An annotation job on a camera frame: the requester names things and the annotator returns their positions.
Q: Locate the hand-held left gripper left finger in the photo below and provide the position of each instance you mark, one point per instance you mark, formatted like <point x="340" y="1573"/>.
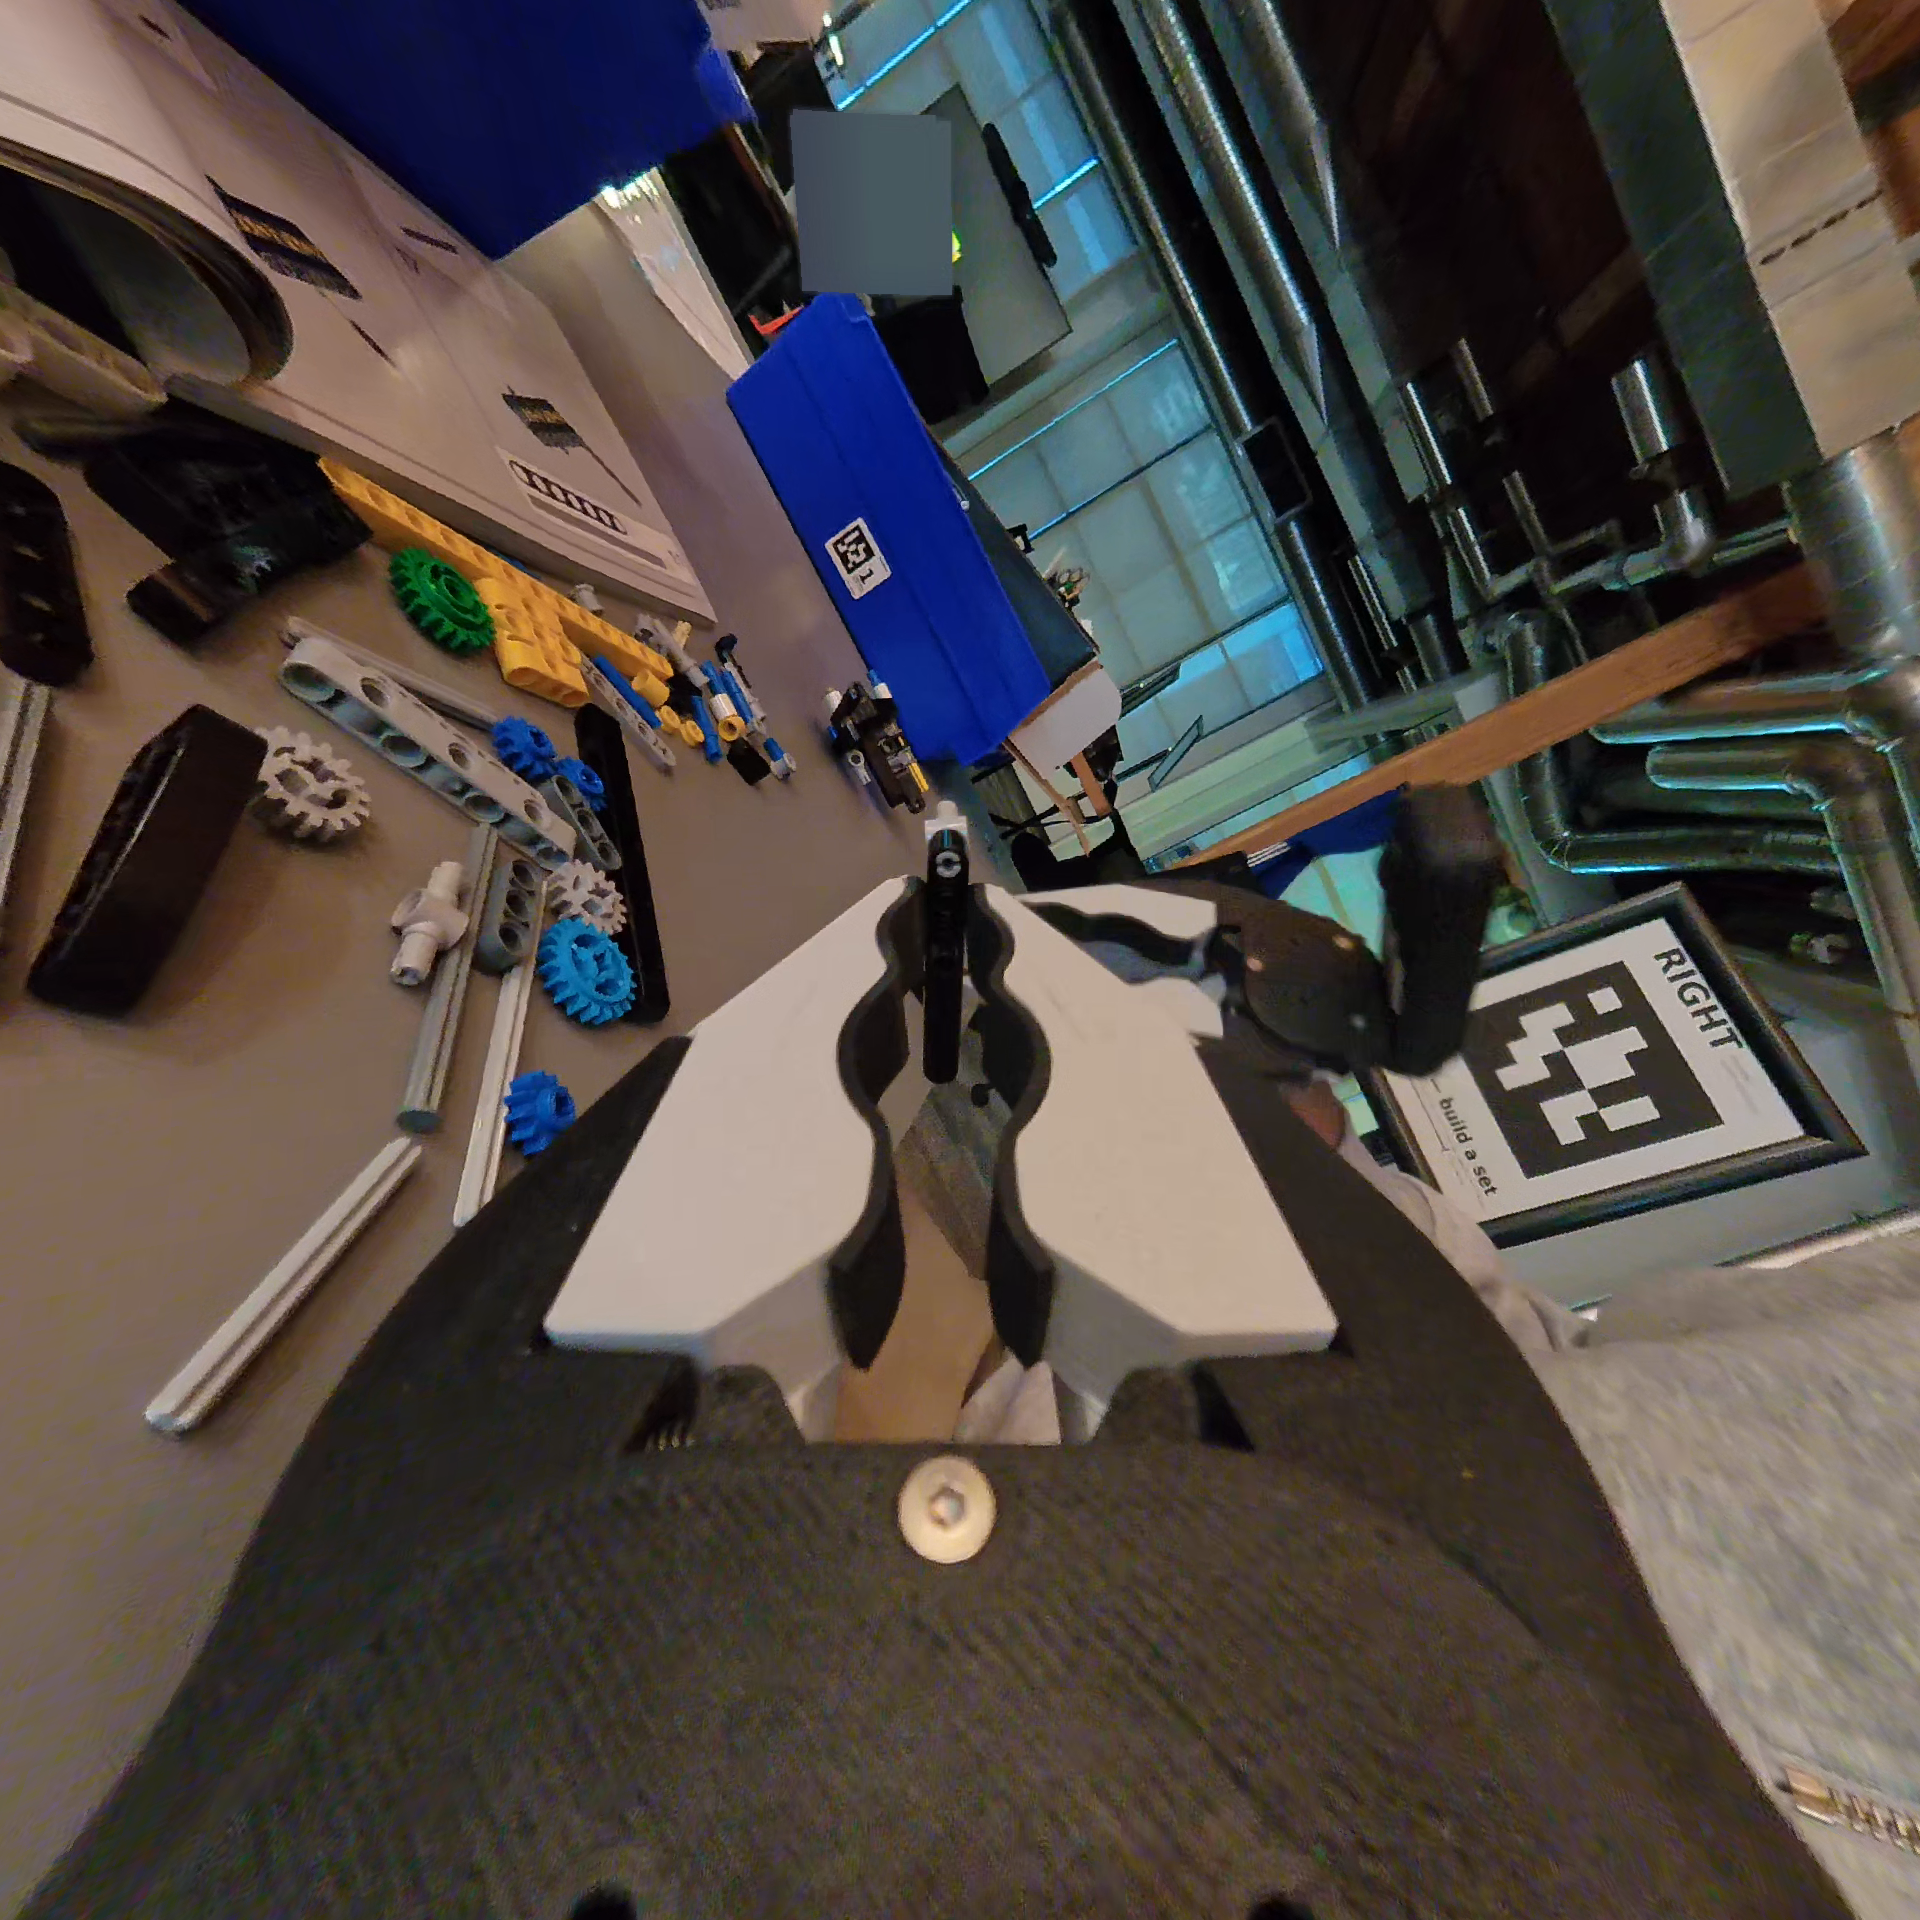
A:
<point x="704" y="1185"/>

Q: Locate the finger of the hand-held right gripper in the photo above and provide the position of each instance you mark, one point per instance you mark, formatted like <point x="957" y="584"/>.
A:
<point x="1186" y="1004"/>
<point x="1155" y="909"/>

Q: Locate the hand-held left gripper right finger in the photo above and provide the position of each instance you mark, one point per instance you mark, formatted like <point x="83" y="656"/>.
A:
<point x="1172" y="1201"/>

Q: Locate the person's right forearm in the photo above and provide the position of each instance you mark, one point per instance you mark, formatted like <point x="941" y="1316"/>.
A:
<point x="1442" y="1231"/>

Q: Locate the small blue lego gear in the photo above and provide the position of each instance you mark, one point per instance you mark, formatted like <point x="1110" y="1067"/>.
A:
<point x="540" y="1113"/>
<point x="524" y="745"/>
<point x="582" y="781"/>

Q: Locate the grey lego axle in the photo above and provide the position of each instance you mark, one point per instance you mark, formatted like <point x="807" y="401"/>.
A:
<point x="494" y="1096"/>
<point x="285" y="1291"/>
<point x="442" y="1021"/>

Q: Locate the large blue lego gear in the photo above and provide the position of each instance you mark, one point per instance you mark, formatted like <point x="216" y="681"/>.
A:
<point x="556" y="990"/>

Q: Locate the small white lego gear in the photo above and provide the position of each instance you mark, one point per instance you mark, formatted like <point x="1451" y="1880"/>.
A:
<point x="599" y="902"/>

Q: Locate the long black lego beam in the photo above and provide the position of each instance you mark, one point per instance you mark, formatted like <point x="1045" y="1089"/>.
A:
<point x="630" y="885"/>

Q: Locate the small black lego assembly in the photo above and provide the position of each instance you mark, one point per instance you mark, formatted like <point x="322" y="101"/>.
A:
<point x="878" y="735"/>

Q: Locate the short grey lego beam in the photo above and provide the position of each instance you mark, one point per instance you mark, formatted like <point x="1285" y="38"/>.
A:
<point x="594" y="839"/>
<point x="518" y="916"/>

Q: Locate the grey lego axle connector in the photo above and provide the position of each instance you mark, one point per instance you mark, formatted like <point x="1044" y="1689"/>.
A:
<point x="429" y="916"/>

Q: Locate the scattered small lego pins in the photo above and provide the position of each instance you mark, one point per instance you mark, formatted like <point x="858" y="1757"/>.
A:
<point x="722" y="720"/>

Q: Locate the long grey lego beam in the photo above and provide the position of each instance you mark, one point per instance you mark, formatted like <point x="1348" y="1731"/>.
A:
<point x="405" y="728"/>

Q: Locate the yellow lego beam assembly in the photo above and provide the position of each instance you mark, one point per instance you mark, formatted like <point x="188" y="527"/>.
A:
<point x="540" y="639"/>

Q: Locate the green lego gear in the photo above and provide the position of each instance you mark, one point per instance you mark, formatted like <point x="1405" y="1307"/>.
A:
<point x="442" y="599"/>

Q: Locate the black curved lego panel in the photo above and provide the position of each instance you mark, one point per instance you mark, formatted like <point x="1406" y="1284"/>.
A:
<point x="226" y="510"/>

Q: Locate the lego instruction booklet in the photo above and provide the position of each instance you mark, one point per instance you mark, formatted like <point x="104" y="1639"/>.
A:
<point x="422" y="347"/>

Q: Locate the black rounded lego piece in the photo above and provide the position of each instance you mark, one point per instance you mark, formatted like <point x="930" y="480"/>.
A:
<point x="37" y="569"/>

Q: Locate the light grey lego panel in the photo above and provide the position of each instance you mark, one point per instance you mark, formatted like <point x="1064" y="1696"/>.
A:
<point x="76" y="359"/>

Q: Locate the person's right hand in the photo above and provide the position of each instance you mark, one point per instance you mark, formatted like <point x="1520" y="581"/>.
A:
<point x="1318" y="1113"/>

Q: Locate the blue cloth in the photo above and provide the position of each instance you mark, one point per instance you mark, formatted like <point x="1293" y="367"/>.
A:
<point x="1319" y="839"/>

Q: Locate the framed black white marker sign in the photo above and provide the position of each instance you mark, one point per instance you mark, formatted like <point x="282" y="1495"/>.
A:
<point x="1589" y="1067"/>

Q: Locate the wooden railing beam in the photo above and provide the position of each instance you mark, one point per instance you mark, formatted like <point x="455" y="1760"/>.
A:
<point x="1652" y="676"/>

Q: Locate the silver ventilation pipes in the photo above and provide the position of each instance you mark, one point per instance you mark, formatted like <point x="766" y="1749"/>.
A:
<point x="1724" y="781"/>

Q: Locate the blue storage bin with tag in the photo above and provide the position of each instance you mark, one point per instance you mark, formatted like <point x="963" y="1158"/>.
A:
<point x="901" y="495"/>

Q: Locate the plain blue storage bin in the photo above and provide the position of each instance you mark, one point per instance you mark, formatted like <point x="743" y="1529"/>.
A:
<point x="494" y="105"/>

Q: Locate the black lego frame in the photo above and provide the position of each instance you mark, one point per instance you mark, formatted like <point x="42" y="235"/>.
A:
<point x="136" y="856"/>

